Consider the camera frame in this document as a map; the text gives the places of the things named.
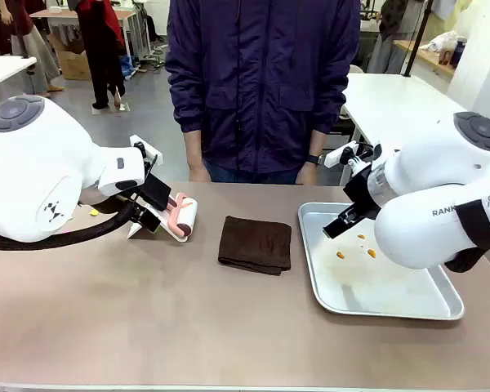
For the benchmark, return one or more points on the wooden top desk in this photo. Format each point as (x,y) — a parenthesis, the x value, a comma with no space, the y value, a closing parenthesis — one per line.
(85,13)

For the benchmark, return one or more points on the navy blue jacket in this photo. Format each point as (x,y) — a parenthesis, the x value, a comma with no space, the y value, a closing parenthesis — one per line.
(261,81)

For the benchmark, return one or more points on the white table with black pole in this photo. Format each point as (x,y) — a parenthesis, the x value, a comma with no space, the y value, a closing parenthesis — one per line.
(4,69)

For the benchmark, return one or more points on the dark blue bottle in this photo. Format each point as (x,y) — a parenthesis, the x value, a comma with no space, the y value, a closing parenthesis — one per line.
(458,53)

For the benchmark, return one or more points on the person's left forearm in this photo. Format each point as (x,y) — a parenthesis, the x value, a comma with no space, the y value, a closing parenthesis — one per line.
(316,143)

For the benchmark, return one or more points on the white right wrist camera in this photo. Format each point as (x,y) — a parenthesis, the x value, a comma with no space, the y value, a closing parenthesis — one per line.
(335,157)

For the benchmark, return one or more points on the black wrist watch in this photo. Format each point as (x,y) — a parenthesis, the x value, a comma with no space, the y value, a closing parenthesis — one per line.
(313,159)

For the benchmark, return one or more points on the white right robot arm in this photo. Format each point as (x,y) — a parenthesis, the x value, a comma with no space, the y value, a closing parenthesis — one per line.
(424,171)

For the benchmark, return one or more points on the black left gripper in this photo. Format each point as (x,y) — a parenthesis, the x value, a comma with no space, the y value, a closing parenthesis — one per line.
(157,192)

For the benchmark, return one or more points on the person's right forearm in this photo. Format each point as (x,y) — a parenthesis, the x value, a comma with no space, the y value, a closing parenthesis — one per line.
(194,149)

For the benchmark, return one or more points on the bystander in grey skirt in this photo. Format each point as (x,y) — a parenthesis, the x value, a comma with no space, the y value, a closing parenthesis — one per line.
(28,41)

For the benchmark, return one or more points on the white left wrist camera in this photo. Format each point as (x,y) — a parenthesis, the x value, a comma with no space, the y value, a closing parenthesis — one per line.
(136,143)

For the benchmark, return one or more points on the silver metal tray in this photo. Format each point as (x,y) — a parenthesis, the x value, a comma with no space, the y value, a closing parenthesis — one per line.
(371,294)

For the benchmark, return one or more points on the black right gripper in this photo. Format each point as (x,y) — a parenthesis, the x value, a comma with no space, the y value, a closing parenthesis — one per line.
(361,196)

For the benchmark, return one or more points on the person's right hand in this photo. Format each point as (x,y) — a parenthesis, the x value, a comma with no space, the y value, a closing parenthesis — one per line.
(199,173)

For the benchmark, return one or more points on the white plastic bag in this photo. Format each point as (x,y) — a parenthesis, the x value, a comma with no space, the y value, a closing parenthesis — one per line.
(445,41)

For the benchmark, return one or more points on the dark brown cloth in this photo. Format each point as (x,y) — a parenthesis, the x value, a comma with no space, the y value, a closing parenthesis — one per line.
(255,245)

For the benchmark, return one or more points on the black pole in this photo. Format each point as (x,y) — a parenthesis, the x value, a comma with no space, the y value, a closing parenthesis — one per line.
(418,36)

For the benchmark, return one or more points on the blue jeans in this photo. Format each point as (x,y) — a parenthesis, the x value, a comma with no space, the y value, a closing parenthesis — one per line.
(249,176)

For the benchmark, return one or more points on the person's left hand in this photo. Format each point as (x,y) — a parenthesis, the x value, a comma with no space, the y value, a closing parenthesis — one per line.
(307,175)

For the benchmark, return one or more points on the bystander in red top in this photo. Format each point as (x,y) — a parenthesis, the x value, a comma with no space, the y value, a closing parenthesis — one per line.
(102,53)

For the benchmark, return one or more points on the wooden counter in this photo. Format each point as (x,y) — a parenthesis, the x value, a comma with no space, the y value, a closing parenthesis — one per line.
(428,57)

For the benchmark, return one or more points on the white paper towel roll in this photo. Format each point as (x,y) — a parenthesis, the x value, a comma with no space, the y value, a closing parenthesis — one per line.
(136,233)

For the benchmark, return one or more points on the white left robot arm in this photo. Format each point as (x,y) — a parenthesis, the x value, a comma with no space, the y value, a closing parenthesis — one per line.
(36,163)

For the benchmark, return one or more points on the cardboard box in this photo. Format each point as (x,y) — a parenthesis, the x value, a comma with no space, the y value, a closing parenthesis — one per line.
(75,61)

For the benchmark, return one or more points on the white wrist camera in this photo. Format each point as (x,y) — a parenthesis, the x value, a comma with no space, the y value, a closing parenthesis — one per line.
(335,157)
(136,143)

